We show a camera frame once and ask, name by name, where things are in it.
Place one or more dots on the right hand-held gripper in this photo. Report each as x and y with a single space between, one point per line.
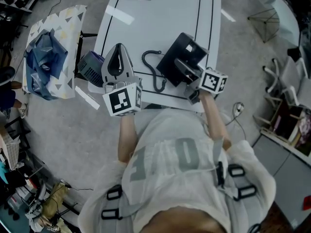
211 81

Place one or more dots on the wooden shelf unit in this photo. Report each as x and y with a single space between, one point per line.
289 127

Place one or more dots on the person's white shirt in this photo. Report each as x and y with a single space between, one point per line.
170 130

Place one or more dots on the dark basket box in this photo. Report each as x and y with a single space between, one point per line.
91 69

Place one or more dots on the grey cabinet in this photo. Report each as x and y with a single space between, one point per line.
274 149

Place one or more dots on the white table with black lines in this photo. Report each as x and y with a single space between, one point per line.
158 13

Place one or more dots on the person's right forearm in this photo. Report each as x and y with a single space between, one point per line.
216 122

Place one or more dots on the white office chair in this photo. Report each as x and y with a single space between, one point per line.
305 91
290 68

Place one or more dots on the crumpled blue cloth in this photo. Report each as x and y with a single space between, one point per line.
46 57

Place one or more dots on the white power strip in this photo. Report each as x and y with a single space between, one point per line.
239 108

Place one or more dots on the yellow cloth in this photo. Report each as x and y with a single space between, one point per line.
54 200

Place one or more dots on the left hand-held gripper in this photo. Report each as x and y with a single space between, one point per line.
119 101

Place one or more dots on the black box device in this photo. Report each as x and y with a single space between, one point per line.
179 47

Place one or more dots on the person's chin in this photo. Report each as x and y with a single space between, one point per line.
184 222

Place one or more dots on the checked fabric basket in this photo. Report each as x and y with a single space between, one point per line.
11 149

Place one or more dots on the black folding table frame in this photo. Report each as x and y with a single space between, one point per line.
79 47

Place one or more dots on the brown patterned rug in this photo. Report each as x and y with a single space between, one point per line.
286 222

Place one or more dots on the person's left forearm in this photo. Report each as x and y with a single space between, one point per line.
126 139

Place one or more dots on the triangle patterned tablecloth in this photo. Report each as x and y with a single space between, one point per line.
65 18

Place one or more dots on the grey device on stand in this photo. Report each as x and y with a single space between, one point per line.
36 200

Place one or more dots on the black metal frame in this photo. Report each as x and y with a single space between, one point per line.
24 135

